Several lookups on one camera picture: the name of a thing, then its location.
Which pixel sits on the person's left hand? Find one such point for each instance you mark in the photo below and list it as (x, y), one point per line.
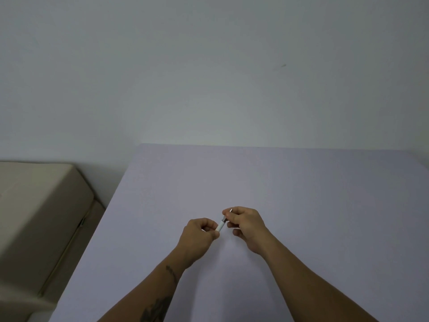
(194, 241)

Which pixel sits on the person's left forearm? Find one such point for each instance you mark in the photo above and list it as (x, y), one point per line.
(147, 291)

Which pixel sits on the person's right thumb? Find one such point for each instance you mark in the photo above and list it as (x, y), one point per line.
(238, 233)

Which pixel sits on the person's right forearm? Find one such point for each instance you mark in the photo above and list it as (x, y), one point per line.
(311, 285)

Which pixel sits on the person's left fingers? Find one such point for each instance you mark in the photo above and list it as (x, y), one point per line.
(210, 228)

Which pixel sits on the white pen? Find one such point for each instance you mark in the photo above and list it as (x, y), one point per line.
(221, 226)

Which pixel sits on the person's right hand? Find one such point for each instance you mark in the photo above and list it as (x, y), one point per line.
(249, 231)

